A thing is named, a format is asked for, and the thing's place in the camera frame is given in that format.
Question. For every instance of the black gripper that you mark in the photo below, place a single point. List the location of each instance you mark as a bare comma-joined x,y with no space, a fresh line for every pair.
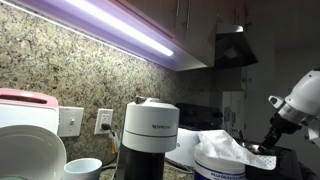
285,124

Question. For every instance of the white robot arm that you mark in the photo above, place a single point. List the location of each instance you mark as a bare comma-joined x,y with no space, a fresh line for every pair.
306,96

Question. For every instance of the silver metal pan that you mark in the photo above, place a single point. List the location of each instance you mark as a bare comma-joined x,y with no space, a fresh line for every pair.
250,146

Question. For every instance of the black stove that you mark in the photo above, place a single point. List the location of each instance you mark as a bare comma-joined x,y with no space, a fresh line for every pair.
283,166

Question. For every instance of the white wet wipe sheet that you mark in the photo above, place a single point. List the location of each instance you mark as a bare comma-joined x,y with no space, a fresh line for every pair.
226,146

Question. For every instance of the wipes canister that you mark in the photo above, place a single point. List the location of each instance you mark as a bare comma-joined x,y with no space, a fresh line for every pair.
217,170

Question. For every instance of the black countertop appliance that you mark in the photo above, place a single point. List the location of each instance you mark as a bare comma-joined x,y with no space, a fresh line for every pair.
197,115

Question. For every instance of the white countertop appliance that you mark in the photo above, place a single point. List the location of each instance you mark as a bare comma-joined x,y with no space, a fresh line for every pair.
181,143

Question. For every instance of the black range hood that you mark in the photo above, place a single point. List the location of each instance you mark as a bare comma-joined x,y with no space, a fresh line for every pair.
233,50

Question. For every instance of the white nespresso coffee machine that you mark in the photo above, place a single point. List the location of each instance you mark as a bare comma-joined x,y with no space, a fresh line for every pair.
150,126

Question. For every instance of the under cabinet light strip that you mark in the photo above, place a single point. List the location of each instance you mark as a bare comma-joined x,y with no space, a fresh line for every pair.
133,31

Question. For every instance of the white mug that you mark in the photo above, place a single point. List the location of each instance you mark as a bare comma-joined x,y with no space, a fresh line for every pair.
82,168

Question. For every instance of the pink and white toaster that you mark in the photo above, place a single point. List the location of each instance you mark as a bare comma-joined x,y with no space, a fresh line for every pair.
30,113

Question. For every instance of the white bowl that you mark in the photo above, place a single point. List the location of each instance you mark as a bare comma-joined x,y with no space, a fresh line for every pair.
26,153

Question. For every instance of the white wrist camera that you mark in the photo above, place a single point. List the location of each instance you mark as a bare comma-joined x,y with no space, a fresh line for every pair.
314,135

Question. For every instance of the wooden wall cabinet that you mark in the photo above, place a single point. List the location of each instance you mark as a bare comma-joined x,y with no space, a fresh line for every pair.
200,36

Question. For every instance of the white wall outlet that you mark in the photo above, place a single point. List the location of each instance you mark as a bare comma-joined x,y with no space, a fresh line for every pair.
104,117

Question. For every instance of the white light switch plate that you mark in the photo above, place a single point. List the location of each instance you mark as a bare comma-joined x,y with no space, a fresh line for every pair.
71,121

